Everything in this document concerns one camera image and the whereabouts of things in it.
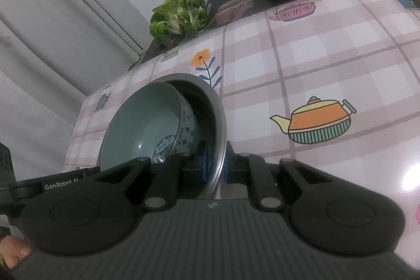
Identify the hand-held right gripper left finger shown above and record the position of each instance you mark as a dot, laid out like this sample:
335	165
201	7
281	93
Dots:
204	165

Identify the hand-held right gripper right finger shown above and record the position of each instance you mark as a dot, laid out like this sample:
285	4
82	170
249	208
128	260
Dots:
229	168

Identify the green ceramic bowl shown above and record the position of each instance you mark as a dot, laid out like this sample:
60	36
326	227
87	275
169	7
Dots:
144	122

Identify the person's left hand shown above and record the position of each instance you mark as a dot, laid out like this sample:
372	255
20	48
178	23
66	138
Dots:
14	252

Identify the pink checked plastic tablecloth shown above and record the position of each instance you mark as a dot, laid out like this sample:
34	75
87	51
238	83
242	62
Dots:
311	70

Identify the green lettuce head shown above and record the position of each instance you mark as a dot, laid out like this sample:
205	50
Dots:
177	17

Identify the white curtain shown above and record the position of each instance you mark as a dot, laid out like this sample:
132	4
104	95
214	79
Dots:
49	37

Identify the pale pink plastic packet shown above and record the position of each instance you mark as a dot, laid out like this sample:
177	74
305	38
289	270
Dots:
229	11

